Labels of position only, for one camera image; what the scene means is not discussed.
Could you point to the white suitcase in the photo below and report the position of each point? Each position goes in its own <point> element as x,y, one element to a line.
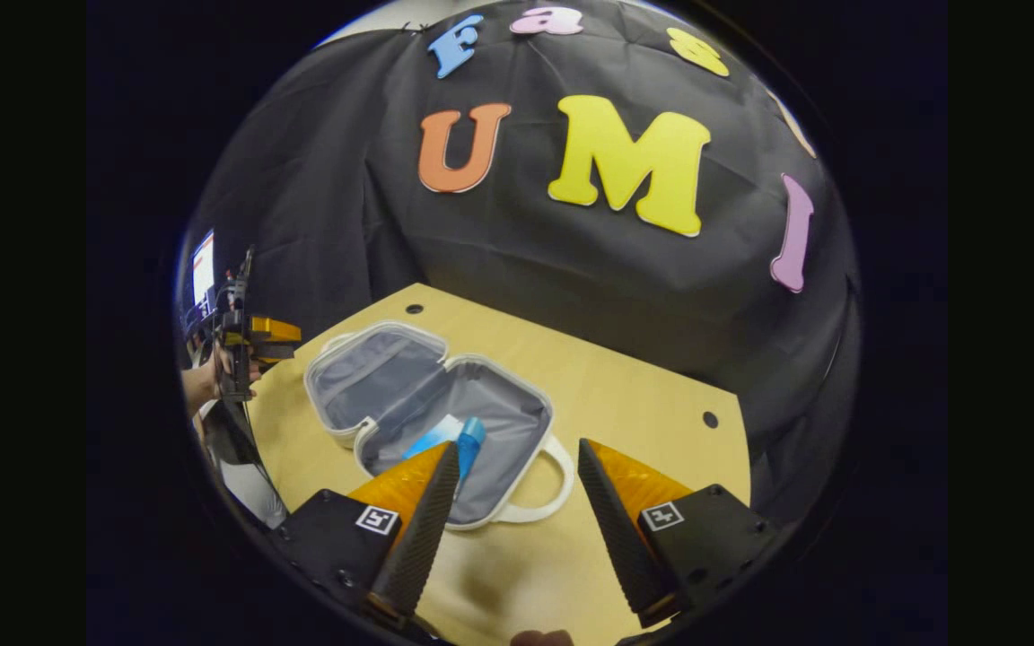
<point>382,368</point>

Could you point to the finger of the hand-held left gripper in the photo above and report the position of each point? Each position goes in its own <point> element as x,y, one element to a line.
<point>276,330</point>

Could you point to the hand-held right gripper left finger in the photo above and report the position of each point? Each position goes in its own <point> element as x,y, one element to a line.
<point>423,538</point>

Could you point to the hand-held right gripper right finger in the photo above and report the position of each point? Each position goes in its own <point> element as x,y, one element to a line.
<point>625,547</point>

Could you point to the white and blue tube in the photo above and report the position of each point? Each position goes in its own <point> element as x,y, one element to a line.
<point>441,432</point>

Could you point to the computer monitor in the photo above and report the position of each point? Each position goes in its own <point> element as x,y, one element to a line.
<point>203,269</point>

